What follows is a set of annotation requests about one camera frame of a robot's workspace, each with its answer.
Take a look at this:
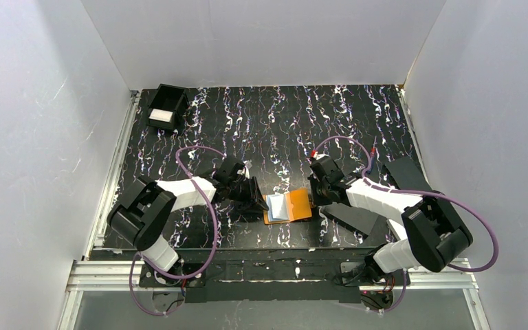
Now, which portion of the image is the blue red screwdriver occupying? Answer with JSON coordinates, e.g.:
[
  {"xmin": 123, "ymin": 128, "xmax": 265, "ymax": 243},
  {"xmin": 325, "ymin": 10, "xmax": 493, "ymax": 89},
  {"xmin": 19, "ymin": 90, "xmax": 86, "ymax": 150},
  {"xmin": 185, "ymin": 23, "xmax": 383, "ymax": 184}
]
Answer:
[{"xmin": 366, "ymin": 136, "xmax": 377, "ymax": 175}]

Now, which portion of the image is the orange card holder wallet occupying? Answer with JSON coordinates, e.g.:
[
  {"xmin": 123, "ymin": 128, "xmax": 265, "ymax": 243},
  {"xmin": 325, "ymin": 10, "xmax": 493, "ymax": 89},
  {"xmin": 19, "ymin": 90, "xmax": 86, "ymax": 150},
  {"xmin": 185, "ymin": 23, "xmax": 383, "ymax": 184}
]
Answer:
[{"xmin": 263, "ymin": 188, "xmax": 313, "ymax": 225}]

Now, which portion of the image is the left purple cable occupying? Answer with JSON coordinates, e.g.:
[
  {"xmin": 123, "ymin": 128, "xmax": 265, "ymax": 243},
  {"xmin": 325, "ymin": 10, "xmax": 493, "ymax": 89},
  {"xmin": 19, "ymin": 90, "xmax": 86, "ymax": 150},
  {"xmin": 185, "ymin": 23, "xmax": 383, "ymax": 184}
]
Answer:
[{"xmin": 127, "ymin": 145, "xmax": 228, "ymax": 318}]

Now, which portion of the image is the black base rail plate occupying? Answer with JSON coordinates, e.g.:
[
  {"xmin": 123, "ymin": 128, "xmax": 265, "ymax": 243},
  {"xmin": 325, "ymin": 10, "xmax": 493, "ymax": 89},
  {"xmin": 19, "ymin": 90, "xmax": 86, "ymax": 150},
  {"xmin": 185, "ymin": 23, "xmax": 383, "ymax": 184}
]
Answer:
[{"xmin": 134, "ymin": 247, "xmax": 410, "ymax": 304}]

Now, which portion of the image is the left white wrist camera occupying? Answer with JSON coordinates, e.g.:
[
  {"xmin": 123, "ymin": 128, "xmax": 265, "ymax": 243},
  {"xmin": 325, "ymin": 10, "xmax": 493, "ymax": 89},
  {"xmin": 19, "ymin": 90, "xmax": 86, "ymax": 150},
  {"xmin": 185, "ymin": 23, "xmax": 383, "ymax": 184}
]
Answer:
[{"xmin": 240, "ymin": 160, "xmax": 252, "ymax": 179}]

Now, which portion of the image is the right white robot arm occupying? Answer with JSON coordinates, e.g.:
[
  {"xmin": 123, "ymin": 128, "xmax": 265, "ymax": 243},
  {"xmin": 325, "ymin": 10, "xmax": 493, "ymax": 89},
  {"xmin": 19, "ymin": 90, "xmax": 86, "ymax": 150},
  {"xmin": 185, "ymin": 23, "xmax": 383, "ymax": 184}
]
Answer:
[{"xmin": 309, "ymin": 154, "xmax": 473, "ymax": 276}]

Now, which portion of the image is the purple cable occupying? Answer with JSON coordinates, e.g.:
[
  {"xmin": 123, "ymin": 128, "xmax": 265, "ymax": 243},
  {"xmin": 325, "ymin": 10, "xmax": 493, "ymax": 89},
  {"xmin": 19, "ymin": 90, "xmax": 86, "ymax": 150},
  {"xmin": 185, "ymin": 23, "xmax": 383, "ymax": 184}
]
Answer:
[
  {"xmin": 127, "ymin": 145, "xmax": 228, "ymax": 318},
  {"xmin": 311, "ymin": 135, "xmax": 501, "ymax": 274}
]

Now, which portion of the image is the black box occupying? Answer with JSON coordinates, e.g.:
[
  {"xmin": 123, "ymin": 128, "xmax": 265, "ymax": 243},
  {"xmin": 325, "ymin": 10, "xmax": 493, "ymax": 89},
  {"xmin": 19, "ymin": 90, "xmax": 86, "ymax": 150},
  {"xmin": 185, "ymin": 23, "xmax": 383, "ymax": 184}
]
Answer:
[{"xmin": 146, "ymin": 84, "xmax": 188, "ymax": 132}]

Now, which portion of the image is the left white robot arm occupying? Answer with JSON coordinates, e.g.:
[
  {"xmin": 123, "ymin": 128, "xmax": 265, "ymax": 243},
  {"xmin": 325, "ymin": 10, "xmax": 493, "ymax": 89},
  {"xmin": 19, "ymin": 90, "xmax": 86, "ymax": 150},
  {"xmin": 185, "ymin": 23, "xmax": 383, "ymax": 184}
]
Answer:
[{"xmin": 107, "ymin": 157, "xmax": 269, "ymax": 279}]

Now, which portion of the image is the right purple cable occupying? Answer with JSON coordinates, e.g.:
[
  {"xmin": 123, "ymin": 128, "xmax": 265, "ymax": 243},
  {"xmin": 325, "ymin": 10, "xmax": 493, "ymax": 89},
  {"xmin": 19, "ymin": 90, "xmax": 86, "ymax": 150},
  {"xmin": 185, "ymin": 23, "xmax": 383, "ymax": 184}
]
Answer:
[{"xmin": 311, "ymin": 135, "xmax": 501, "ymax": 274}]

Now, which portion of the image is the white block in box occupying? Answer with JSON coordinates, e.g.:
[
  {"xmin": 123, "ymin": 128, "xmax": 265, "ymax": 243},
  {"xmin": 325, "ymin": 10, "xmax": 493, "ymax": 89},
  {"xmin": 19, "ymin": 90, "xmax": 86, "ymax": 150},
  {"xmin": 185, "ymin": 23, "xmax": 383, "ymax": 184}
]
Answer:
[{"xmin": 148, "ymin": 109, "xmax": 174, "ymax": 123}]

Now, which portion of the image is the black flat slab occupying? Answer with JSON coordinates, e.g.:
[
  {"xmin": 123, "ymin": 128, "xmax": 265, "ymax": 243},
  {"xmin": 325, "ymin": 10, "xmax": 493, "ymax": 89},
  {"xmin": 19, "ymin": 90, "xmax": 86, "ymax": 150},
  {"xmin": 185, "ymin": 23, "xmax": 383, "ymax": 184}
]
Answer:
[{"xmin": 320, "ymin": 203, "xmax": 378, "ymax": 236}]

